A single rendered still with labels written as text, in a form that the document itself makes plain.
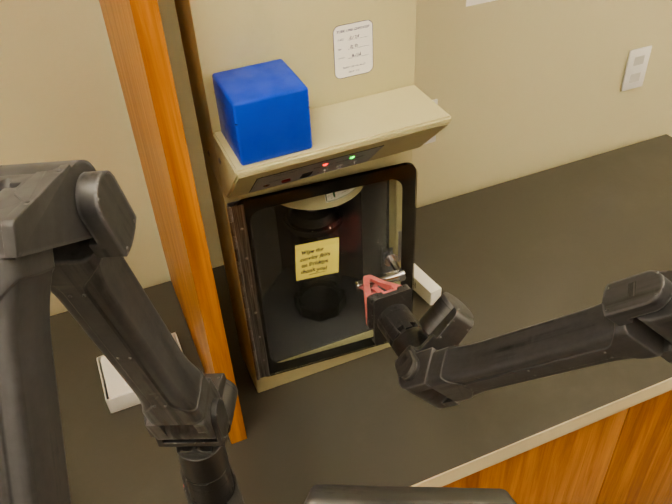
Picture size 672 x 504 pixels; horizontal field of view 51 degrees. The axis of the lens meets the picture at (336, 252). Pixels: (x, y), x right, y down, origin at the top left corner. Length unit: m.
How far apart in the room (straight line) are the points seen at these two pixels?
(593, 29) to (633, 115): 0.35
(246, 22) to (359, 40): 0.17
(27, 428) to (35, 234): 0.12
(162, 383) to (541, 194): 1.35
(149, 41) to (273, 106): 0.17
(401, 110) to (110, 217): 0.60
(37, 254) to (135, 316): 0.18
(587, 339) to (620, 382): 0.65
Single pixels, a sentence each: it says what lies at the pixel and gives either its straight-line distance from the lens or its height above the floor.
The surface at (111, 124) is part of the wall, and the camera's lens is 1.47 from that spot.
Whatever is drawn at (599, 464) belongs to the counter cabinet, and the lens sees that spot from 1.67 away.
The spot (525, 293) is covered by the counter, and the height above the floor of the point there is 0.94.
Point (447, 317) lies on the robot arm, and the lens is 1.04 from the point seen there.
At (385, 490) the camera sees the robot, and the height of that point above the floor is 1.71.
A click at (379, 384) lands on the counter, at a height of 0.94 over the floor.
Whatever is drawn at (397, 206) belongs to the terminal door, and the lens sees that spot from 1.18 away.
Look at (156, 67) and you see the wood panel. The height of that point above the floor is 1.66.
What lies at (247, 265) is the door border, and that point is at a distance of 1.15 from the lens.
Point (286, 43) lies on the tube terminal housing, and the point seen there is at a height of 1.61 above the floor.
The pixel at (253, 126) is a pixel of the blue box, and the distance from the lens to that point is 0.91.
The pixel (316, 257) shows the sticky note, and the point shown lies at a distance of 1.18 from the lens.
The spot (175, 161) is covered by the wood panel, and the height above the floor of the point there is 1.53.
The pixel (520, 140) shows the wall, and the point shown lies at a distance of 1.93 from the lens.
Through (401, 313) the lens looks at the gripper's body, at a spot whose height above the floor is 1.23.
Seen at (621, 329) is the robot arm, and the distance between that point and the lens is 0.79.
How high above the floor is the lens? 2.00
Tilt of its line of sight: 39 degrees down
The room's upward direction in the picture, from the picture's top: 3 degrees counter-clockwise
